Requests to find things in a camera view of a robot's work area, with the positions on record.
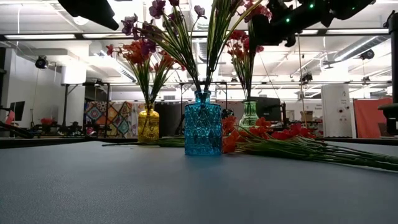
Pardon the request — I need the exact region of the green glass vase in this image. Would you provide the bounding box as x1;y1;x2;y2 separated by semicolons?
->
238;100;260;129

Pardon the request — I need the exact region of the blue glass vase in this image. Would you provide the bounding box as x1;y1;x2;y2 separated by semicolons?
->
184;90;223;156

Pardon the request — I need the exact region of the yellow glass vase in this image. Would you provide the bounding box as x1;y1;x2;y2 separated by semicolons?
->
137;104;160;146

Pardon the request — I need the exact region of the long ceiling light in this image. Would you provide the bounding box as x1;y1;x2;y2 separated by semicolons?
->
325;28;389;35
3;33;78;40

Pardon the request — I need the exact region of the white hanging box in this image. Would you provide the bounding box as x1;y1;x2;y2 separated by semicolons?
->
60;64;88;85

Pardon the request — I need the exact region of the large black monitor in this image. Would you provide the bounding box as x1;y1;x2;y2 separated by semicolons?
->
245;96;282;123

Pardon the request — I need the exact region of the cardboard box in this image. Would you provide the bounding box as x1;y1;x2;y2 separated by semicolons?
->
300;110;314;123

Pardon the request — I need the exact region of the white cabinet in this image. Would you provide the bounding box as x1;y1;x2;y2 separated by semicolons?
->
321;83;358;139

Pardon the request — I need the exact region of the colourful patterned quilt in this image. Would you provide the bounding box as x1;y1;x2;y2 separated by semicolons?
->
83;101;139;139

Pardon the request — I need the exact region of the orange partition panel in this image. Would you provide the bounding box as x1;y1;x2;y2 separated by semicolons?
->
353;98;393;139

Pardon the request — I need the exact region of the black slanted bar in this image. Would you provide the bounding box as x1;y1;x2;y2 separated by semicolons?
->
0;120;34;139

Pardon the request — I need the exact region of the blue-grey table mat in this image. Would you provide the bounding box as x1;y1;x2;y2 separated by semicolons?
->
0;141;398;224

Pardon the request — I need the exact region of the thin hanging cable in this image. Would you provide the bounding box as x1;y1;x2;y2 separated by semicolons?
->
295;30;309;138

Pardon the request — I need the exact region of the silver ventilation duct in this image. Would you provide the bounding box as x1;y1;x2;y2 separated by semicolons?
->
333;35;391;62

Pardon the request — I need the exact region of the black frame post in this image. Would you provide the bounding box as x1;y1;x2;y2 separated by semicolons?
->
377;10;398;136

